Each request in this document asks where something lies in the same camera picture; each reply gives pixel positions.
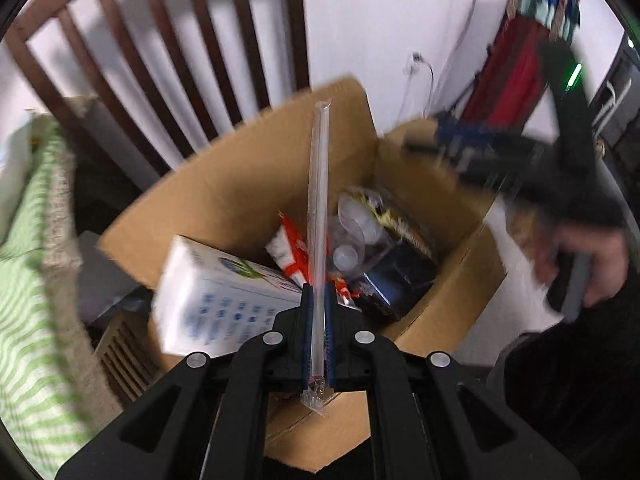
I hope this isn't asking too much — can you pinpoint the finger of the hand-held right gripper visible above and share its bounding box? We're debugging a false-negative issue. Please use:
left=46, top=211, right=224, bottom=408
left=432, top=114, right=506, bottom=147
left=402, top=132, right=501, bottom=176

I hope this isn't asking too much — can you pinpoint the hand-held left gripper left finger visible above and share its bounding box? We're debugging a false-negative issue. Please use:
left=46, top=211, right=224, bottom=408
left=55, top=282, right=317, bottom=480

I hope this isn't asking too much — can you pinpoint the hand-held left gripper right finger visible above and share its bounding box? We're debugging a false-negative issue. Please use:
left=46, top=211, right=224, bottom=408
left=322, top=280, right=581, bottom=480

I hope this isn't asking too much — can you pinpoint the clear bottle with blue label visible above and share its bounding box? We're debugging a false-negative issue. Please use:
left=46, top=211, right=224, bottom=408
left=330, top=192, right=438, bottom=322

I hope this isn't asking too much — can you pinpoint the white milk carton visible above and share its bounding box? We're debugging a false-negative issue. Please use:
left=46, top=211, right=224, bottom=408
left=151, top=234, right=306, bottom=358

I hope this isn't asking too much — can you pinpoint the straw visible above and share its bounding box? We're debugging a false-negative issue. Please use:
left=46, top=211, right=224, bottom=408
left=300, top=101, right=335, bottom=418

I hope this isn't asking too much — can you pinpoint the cardboard box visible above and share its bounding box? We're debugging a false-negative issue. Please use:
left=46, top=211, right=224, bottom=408
left=97, top=76, right=508, bottom=473

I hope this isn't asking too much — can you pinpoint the person's right hand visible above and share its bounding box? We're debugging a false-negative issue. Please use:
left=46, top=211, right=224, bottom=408
left=532, top=220, right=632, bottom=311

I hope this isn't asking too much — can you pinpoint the black appliance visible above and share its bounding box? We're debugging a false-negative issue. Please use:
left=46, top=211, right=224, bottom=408
left=595, top=35, right=640, bottom=151

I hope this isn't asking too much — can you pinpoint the red hanging decoration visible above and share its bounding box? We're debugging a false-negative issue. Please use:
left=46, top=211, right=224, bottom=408
left=457, top=0, right=583, bottom=133

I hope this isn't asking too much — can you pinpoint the wooden slatted crate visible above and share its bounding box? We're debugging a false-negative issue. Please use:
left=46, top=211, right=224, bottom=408
left=95, top=310, right=163, bottom=403

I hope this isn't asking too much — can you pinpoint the dark wooden chair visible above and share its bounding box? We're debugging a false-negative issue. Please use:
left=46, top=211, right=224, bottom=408
left=2, top=0, right=311, bottom=211

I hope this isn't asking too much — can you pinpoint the grey box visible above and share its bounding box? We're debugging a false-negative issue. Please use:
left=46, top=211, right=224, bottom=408
left=75, top=230, right=151, bottom=321

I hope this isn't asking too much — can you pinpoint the green checked tablecloth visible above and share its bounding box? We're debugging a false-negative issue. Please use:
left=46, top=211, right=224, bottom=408
left=0, top=110, right=126, bottom=480

